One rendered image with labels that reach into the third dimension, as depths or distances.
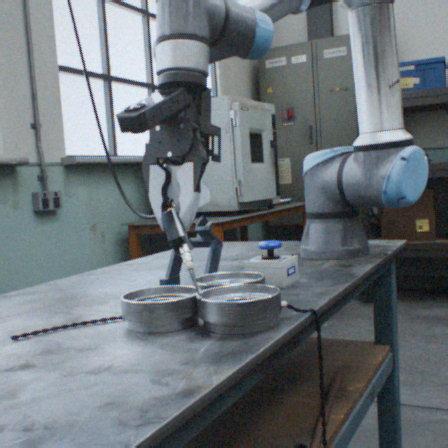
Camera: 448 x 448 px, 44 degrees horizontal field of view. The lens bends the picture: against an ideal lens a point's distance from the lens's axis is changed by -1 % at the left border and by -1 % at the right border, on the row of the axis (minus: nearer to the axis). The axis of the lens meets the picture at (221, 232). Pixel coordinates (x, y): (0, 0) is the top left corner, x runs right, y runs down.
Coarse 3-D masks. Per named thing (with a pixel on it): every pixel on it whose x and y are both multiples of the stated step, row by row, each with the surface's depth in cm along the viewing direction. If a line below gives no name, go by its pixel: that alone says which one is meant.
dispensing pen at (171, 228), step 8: (168, 200) 77; (168, 208) 77; (168, 216) 74; (168, 224) 73; (176, 224) 73; (168, 232) 73; (176, 232) 72; (168, 240) 72; (176, 240) 72; (176, 248) 74; (184, 248) 73; (184, 256) 72; (192, 264) 72; (192, 272) 71; (192, 280) 71; (200, 296) 69
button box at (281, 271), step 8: (264, 256) 93; (272, 256) 93; (280, 256) 93; (288, 256) 94; (296, 256) 94; (248, 264) 92; (256, 264) 91; (264, 264) 90; (272, 264) 90; (280, 264) 89; (288, 264) 91; (296, 264) 94; (264, 272) 90; (272, 272) 90; (280, 272) 89; (288, 272) 91; (296, 272) 94; (272, 280) 90; (280, 280) 89; (288, 280) 91; (296, 280) 94; (280, 288) 89
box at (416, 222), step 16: (432, 192) 386; (384, 208) 402; (400, 208) 397; (416, 208) 393; (432, 208) 390; (384, 224) 404; (400, 224) 399; (416, 224) 395; (432, 224) 391; (416, 240) 396; (432, 240) 392
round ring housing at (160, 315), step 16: (144, 288) 76; (160, 288) 77; (176, 288) 77; (192, 288) 75; (128, 304) 68; (144, 304) 67; (160, 304) 67; (176, 304) 68; (192, 304) 69; (128, 320) 69; (144, 320) 67; (160, 320) 67; (176, 320) 68; (192, 320) 70
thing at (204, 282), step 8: (216, 272) 85; (224, 272) 85; (232, 272) 85; (240, 272) 85; (248, 272) 84; (256, 272) 83; (200, 280) 83; (208, 280) 84; (216, 280) 85; (224, 280) 85; (232, 280) 84; (240, 280) 84; (248, 280) 83; (256, 280) 77; (264, 280) 79; (200, 288) 77; (208, 288) 76
